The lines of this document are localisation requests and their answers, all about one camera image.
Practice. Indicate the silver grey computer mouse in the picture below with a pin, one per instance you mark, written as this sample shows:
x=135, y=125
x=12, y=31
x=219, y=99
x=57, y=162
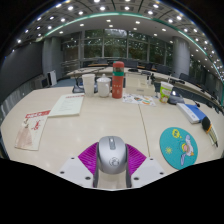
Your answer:
x=112, y=156

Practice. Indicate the ceiling lights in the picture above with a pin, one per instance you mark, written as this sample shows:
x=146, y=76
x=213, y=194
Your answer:
x=126, y=8

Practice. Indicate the green printed paper cup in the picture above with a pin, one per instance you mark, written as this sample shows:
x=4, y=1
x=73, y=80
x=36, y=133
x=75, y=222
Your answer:
x=165, y=92

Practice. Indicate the tall white plastic cup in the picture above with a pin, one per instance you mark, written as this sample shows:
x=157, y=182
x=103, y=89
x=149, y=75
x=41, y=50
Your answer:
x=88, y=85

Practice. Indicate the grey desk microphone base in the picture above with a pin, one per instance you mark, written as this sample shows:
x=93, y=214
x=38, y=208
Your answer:
x=176, y=98

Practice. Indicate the red and white pamphlet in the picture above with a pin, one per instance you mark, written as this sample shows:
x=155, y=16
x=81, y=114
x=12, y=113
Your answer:
x=31, y=130

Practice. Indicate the black desk microphone base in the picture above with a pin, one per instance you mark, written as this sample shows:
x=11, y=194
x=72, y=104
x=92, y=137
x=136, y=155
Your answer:
x=77, y=88

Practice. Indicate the dark office chairs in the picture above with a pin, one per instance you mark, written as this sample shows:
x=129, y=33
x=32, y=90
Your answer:
x=183, y=77

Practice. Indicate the white lidded mug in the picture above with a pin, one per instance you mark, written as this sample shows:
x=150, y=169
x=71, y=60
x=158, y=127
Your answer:
x=103, y=87

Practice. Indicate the round teal cartoon mouse pad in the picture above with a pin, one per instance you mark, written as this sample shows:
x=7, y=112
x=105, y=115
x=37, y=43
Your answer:
x=176, y=146

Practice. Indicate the white printed paper sheet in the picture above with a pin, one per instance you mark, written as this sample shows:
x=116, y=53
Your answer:
x=67, y=105

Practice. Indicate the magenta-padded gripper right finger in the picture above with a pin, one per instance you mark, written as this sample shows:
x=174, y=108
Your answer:
x=137, y=160

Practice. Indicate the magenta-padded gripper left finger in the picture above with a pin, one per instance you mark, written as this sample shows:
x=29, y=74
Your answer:
x=87, y=159

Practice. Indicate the colourful printed leaflet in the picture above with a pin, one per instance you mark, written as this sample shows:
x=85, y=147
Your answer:
x=138, y=99

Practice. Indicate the red thermos bottle green band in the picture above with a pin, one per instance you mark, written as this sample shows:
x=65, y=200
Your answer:
x=118, y=81

